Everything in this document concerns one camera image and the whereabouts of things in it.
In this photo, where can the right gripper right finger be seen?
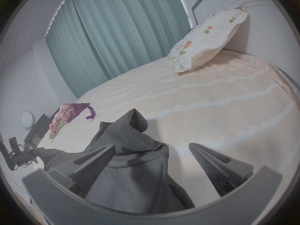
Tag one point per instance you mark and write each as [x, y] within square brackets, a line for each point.
[215, 170]

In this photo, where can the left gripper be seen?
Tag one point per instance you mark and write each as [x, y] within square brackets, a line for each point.
[24, 158]

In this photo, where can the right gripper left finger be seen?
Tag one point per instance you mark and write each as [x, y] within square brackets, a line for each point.
[93, 170]

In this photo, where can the black T-shirt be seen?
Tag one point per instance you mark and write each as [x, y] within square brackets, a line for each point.
[136, 177]

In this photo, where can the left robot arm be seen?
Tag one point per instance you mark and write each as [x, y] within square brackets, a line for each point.
[5, 156]

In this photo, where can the pile of clothes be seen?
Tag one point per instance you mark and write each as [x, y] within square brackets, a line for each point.
[65, 111]

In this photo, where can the bed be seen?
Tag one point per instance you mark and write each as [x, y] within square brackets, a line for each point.
[211, 102]

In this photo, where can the dark chest of drawers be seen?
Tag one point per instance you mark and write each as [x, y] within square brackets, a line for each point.
[38, 128]

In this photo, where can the round white mirror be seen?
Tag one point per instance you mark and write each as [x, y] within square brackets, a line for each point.
[26, 119]

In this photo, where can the purple satin garment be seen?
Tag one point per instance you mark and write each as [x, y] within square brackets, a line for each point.
[79, 108]

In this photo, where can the white printed pillow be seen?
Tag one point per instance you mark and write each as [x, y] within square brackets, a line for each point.
[206, 43]

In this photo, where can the blue-green curtain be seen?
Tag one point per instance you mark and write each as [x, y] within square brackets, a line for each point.
[117, 31]

